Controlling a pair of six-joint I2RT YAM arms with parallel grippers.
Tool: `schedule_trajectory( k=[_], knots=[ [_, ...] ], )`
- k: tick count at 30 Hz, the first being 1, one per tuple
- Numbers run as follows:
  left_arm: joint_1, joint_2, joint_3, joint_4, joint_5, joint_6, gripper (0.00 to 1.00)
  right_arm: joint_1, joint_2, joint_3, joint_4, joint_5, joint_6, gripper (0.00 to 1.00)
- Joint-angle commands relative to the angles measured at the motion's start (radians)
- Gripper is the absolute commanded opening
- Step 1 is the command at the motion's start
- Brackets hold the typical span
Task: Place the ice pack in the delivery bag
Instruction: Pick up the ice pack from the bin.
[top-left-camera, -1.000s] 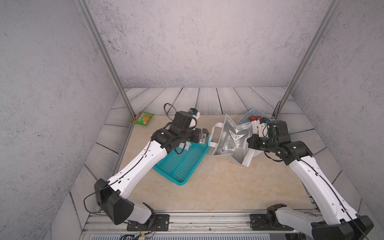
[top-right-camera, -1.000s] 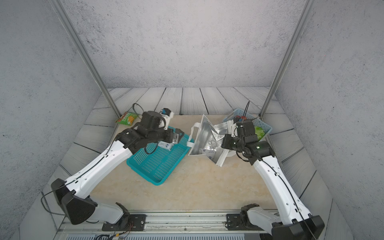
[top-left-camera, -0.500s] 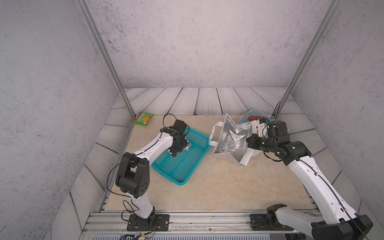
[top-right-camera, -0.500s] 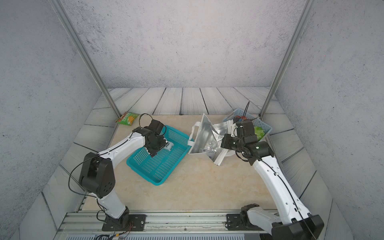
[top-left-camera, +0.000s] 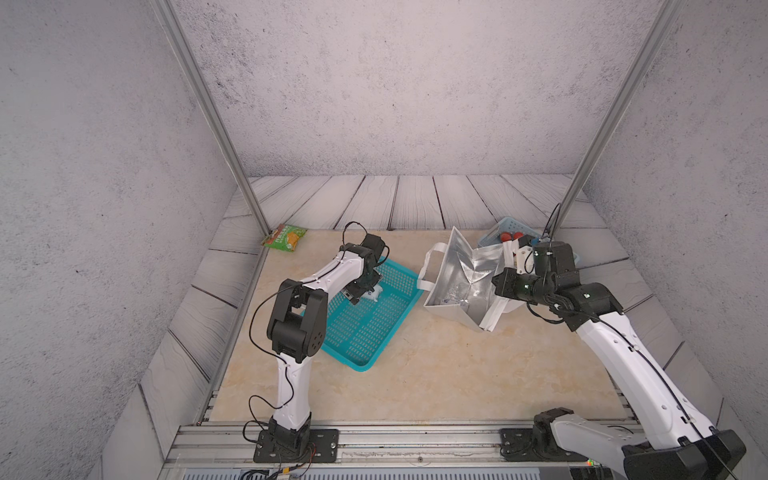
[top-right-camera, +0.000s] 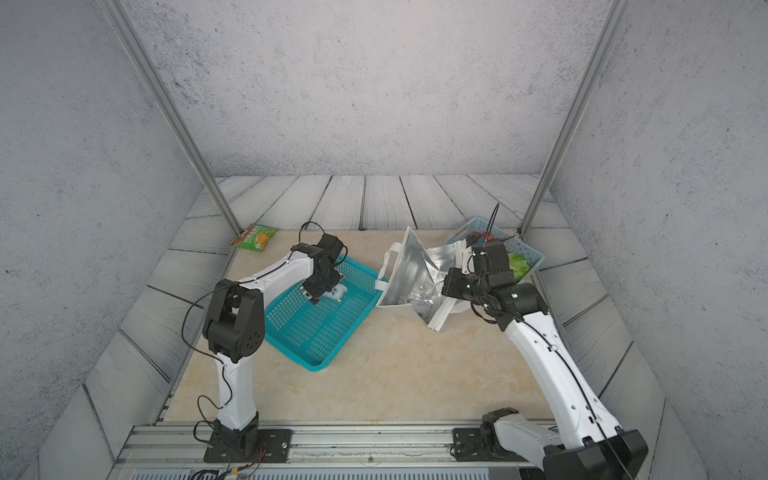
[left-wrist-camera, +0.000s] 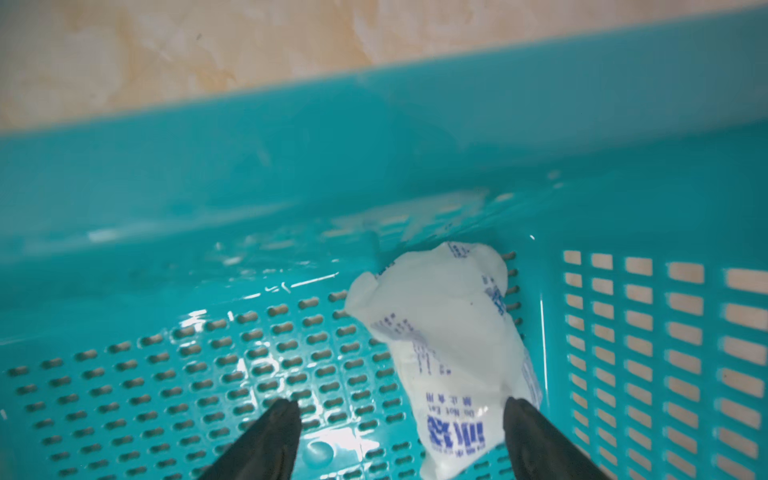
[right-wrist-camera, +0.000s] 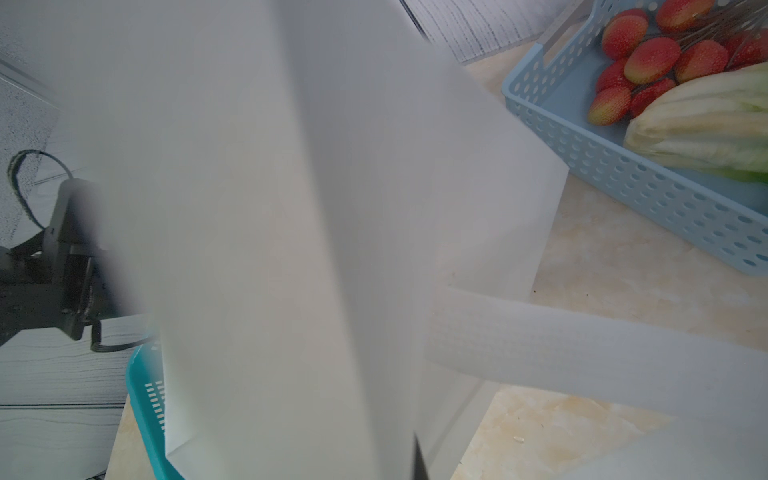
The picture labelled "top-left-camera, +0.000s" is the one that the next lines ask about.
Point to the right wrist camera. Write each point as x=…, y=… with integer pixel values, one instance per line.
x=518, y=255

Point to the right aluminium frame post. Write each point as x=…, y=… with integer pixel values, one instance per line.
x=639, y=67

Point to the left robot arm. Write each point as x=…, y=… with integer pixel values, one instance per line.
x=297, y=329

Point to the white insulated delivery bag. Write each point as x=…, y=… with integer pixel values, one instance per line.
x=459, y=285

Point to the light blue plastic basket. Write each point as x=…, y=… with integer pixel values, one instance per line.
x=490, y=247

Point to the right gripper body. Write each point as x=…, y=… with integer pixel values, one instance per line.
x=517, y=286

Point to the aluminium frame post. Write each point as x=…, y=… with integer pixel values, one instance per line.
x=185, y=56
x=639, y=67

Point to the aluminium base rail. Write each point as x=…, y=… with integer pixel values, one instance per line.
x=395, y=450

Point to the white ice pack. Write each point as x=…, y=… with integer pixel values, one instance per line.
x=373, y=294

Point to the left aluminium frame post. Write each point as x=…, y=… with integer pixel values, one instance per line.
x=185, y=56

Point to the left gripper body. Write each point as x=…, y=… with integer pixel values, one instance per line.
x=358, y=288

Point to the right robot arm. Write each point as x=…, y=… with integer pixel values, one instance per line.
x=677, y=442

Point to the red cherry tomato bunch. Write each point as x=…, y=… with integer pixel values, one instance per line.
x=508, y=237

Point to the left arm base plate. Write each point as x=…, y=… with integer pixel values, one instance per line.
x=289, y=447

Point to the teal plastic basket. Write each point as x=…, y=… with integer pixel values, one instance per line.
x=357, y=334

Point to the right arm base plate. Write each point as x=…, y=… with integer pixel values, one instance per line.
x=522, y=445

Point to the green snack packet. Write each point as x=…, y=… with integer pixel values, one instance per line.
x=284, y=238

